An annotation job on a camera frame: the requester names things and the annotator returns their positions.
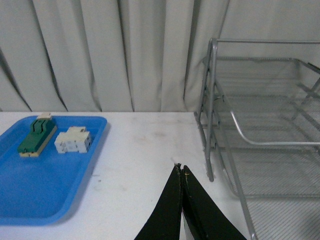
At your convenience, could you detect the blue plastic tray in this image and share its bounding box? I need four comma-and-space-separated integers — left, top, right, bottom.
0, 116, 107, 226

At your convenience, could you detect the silver mesh tray rack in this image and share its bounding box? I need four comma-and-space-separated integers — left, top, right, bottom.
194, 38, 320, 240

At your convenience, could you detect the white terminal block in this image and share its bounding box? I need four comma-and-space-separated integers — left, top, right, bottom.
54, 126, 92, 154

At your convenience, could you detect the white curtain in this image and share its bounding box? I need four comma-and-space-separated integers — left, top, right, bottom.
0, 0, 320, 112

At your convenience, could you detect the green knife switch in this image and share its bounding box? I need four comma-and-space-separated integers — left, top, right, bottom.
17, 112, 58, 157

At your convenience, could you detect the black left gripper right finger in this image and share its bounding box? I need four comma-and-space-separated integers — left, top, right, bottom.
182, 165, 245, 240

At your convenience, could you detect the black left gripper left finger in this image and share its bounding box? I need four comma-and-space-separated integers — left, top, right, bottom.
135, 163, 182, 240

